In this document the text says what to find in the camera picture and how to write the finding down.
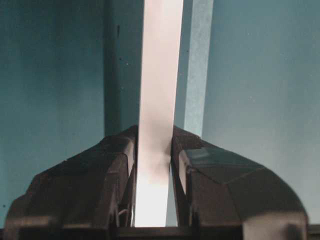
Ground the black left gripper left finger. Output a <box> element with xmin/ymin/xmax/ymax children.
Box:
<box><xmin>3</xmin><ymin>126</ymin><xmax>138</xmax><ymax>240</ymax></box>

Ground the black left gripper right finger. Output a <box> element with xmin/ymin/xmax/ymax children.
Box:
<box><xmin>171</xmin><ymin>127</ymin><xmax>308</xmax><ymax>240</ymax></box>

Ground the white wooden board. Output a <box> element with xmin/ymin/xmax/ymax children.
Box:
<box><xmin>134</xmin><ymin>0</ymin><xmax>184</xmax><ymax>227</ymax></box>

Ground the teal table cloth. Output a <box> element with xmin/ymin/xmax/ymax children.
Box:
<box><xmin>0</xmin><ymin>0</ymin><xmax>320</xmax><ymax>224</ymax></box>

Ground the light blue tape strip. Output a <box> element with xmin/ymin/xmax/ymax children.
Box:
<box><xmin>184</xmin><ymin>0</ymin><xmax>214</xmax><ymax>136</ymax></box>

